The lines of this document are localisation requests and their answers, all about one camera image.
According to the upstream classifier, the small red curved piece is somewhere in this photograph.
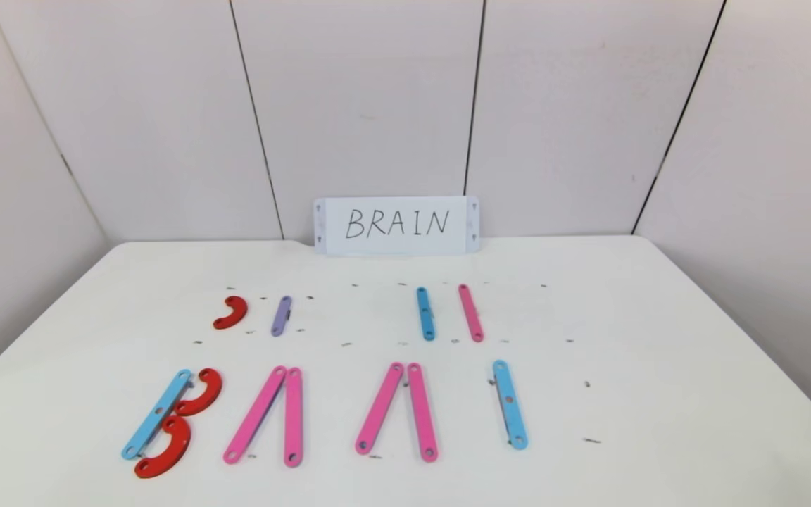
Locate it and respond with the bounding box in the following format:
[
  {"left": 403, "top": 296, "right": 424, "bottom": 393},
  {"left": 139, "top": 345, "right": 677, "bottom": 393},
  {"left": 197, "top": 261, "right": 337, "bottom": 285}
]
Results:
[{"left": 212, "top": 295, "right": 249, "bottom": 331}]

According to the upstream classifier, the long pink bar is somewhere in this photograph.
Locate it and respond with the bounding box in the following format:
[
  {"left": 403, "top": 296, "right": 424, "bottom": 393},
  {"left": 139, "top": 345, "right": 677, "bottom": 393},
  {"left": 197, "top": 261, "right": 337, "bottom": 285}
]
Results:
[
  {"left": 406, "top": 362, "right": 440, "bottom": 464},
  {"left": 222, "top": 365, "right": 288, "bottom": 465},
  {"left": 283, "top": 366, "right": 305, "bottom": 468},
  {"left": 354, "top": 361, "right": 406, "bottom": 456}
]

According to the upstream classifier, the white BRAIN sign card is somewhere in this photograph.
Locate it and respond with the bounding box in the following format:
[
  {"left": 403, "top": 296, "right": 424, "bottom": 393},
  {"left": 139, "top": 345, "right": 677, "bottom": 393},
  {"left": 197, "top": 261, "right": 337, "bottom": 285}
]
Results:
[{"left": 313, "top": 196, "right": 481, "bottom": 257}]

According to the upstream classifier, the dark blue bar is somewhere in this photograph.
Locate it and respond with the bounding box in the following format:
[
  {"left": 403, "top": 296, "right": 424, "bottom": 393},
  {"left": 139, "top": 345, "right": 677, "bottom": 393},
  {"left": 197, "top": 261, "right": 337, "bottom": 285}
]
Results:
[{"left": 415, "top": 286, "right": 437, "bottom": 342}]

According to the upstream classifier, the narrow pink bar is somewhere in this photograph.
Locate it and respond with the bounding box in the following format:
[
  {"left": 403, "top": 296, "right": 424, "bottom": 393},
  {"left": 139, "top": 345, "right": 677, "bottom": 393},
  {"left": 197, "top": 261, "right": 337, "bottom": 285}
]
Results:
[{"left": 457, "top": 283, "right": 485, "bottom": 344}]

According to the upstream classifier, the short purple bar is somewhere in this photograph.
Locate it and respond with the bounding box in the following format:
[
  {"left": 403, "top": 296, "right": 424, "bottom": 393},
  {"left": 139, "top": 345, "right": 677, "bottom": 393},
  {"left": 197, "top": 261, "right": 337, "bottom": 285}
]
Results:
[{"left": 270, "top": 295, "right": 294, "bottom": 338}]

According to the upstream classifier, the long light blue bar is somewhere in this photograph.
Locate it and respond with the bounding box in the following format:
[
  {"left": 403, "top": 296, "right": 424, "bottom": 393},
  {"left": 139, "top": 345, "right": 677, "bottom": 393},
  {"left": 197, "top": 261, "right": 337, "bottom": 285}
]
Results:
[
  {"left": 120, "top": 368, "right": 194, "bottom": 461},
  {"left": 491, "top": 359, "right": 530, "bottom": 451}
]

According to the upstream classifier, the large red curved piece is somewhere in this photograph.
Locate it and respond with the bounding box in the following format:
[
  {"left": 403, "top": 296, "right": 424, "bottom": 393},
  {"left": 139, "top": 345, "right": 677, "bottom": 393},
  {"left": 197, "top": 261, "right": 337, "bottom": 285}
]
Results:
[
  {"left": 173, "top": 367, "right": 224, "bottom": 417},
  {"left": 134, "top": 414, "right": 192, "bottom": 480}
]

